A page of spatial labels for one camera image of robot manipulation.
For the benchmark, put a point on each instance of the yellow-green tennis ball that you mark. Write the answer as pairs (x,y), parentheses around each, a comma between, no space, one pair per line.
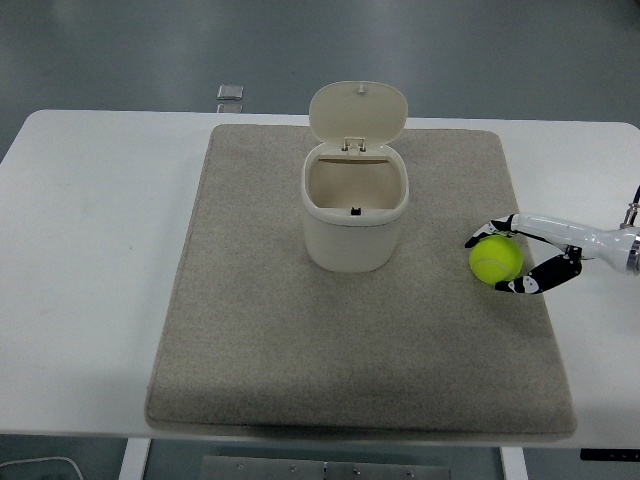
(492,257)

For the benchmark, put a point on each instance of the beige felt mat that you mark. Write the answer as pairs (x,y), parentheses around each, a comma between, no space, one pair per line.
(325,340)

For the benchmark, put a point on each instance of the black table control panel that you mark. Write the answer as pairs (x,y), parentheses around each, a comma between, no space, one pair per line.
(610,454)

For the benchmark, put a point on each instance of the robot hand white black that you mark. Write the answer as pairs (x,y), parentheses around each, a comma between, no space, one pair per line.
(600,240)

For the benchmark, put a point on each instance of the cream bin with hinged lid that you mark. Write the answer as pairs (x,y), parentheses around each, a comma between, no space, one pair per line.
(350,235)

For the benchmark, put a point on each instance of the grey metal plate with screws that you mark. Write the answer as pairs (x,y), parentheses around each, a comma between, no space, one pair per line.
(280,470)

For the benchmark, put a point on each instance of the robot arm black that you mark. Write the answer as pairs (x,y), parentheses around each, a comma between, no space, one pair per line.
(636,245)

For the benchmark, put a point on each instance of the silver floor plate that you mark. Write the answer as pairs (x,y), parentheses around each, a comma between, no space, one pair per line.
(229,108)
(230,92)

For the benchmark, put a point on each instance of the white table leg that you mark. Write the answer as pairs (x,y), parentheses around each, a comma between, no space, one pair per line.
(134,460)
(512,465)

